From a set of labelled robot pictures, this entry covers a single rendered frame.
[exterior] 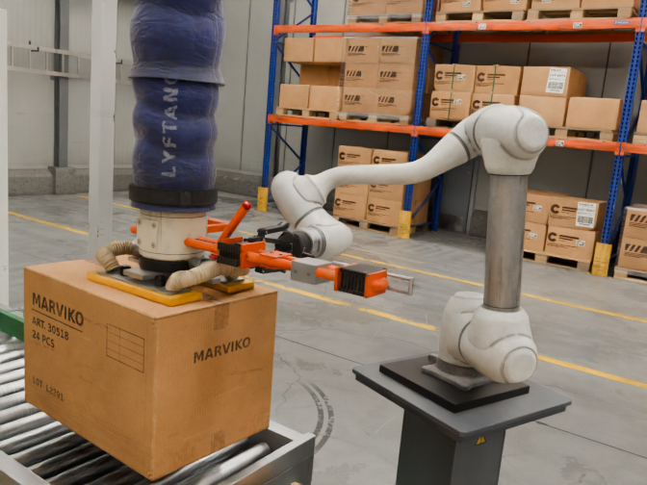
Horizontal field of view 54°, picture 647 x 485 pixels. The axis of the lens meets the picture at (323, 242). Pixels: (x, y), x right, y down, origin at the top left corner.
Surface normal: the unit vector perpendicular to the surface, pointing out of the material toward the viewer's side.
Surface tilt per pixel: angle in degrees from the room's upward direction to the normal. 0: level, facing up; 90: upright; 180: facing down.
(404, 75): 90
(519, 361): 96
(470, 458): 90
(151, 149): 72
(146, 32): 91
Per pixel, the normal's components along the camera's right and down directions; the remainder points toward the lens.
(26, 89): 0.81, 0.18
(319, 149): -0.58, 0.11
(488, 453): 0.57, 0.20
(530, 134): 0.26, 0.08
